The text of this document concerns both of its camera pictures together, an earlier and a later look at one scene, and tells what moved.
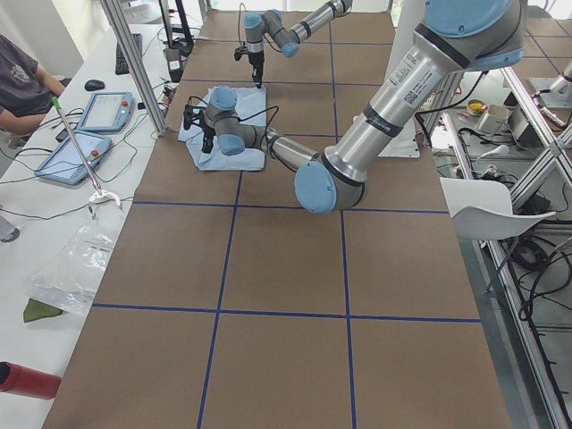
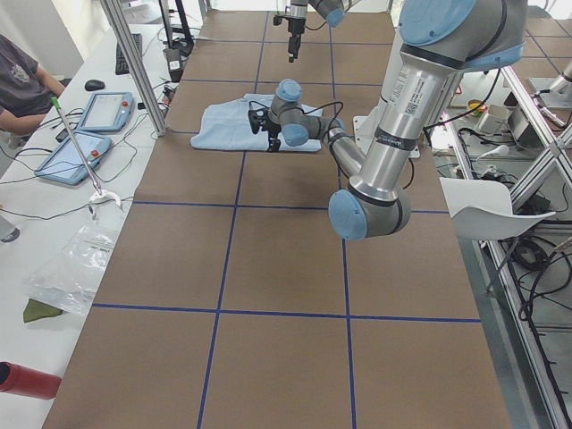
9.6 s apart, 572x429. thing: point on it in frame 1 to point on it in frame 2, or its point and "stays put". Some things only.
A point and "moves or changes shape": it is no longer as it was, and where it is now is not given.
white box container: (495, 120) stays put
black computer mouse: (94, 85) stays put
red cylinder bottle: (16, 379) stays put
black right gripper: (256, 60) to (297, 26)
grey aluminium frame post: (136, 65) stays put
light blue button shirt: (251, 109) moves or changes shape
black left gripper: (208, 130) to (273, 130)
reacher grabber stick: (56, 106) stays put
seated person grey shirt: (26, 89) stays put
